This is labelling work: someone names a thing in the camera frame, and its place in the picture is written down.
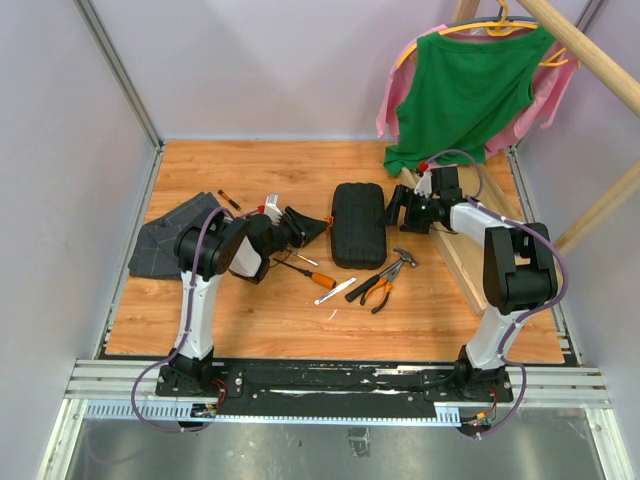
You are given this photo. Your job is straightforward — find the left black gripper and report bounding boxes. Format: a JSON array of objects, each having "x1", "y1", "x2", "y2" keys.
[{"x1": 264, "y1": 206, "x2": 329, "y2": 258}]

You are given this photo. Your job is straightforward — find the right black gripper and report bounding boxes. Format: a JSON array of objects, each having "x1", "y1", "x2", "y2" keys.
[{"x1": 377, "y1": 185, "x2": 439, "y2": 234}]

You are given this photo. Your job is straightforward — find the black plastic tool case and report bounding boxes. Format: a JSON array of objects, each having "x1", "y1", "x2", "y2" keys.
[{"x1": 330, "y1": 183, "x2": 387, "y2": 270}]

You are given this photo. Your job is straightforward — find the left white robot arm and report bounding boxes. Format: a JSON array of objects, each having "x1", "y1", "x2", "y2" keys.
[{"x1": 168, "y1": 194, "x2": 329, "y2": 396}]

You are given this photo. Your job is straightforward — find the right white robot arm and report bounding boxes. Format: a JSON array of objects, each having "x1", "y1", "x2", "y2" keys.
[{"x1": 385, "y1": 167, "x2": 558, "y2": 400}]

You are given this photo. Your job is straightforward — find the silver metal file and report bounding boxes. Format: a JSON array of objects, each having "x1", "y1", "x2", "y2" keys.
[{"x1": 314, "y1": 277, "x2": 357, "y2": 305}]

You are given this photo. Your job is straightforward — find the orange-black pliers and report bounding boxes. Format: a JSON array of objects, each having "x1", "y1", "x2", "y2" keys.
[{"x1": 359, "y1": 276, "x2": 397, "y2": 314}]

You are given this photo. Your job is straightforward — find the wooden tray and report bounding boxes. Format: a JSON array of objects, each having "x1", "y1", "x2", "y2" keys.
[{"x1": 429, "y1": 160, "x2": 524, "y2": 316}]

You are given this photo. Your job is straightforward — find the green sleeveless shirt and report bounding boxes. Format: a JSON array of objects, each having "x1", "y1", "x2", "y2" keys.
[{"x1": 383, "y1": 27, "x2": 554, "y2": 176}]

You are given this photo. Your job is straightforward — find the grey checked cloth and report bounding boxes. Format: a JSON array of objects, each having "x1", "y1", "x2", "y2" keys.
[{"x1": 128, "y1": 192, "x2": 220, "y2": 280}]

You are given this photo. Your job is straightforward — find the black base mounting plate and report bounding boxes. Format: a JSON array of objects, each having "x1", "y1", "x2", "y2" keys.
[{"x1": 155, "y1": 358, "x2": 514, "y2": 420}]

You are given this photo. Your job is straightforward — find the yellow clothes hanger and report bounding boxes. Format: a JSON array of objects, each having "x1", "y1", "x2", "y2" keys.
[{"x1": 395, "y1": 1, "x2": 568, "y2": 69}]

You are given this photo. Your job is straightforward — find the pink shirt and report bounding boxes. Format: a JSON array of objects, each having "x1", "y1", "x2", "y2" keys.
[{"x1": 376, "y1": 25, "x2": 578, "y2": 161}]

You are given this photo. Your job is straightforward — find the black-handled screwdriver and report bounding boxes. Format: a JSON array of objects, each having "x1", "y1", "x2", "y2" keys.
[{"x1": 289, "y1": 250, "x2": 319, "y2": 267}]

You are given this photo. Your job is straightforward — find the orange-handled screwdriver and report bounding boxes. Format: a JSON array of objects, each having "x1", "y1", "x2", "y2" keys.
[{"x1": 276, "y1": 260, "x2": 337, "y2": 289}]

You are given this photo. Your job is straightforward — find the claw hammer black handle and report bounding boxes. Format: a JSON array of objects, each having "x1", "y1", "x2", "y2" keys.
[{"x1": 345, "y1": 247, "x2": 419, "y2": 302}]

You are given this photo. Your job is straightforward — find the small brown-handled screwdriver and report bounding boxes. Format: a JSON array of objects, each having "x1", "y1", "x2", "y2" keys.
[{"x1": 218, "y1": 189, "x2": 242, "y2": 211}]

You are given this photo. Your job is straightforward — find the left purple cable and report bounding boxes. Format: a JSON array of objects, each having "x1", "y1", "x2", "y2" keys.
[{"x1": 82, "y1": 203, "x2": 266, "y2": 464}]

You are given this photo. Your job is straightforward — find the wooden rack frame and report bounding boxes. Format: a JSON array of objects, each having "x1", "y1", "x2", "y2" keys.
[{"x1": 452, "y1": 0, "x2": 640, "y2": 261}]

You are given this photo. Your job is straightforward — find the aluminium frame rail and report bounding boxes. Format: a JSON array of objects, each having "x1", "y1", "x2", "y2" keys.
[{"x1": 72, "y1": 0, "x2": 166, "y2": 151}]

